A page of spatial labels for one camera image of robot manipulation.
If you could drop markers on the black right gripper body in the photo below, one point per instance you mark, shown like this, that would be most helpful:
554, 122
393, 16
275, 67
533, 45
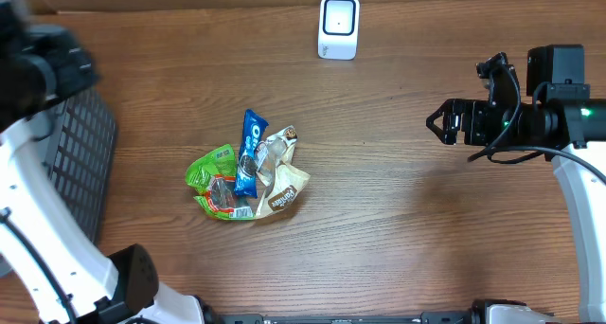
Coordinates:
485, 122

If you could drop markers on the beige brown snack bag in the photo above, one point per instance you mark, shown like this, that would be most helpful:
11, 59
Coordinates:
282, 181

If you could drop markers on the blue Oreo cookie pack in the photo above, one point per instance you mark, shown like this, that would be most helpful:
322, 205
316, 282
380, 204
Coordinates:
252, 131

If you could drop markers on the green snack bag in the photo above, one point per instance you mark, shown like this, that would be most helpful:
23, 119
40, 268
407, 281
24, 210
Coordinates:
213, 176

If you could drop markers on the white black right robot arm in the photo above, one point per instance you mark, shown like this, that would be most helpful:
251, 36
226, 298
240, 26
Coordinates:
553, 117

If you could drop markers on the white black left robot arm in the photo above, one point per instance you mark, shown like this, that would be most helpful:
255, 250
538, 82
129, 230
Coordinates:
68, 278

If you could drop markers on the grey plastic basket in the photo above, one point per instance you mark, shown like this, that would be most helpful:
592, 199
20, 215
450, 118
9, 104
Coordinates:
75, 143

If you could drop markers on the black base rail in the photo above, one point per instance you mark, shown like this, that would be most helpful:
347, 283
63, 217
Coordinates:
481, 311

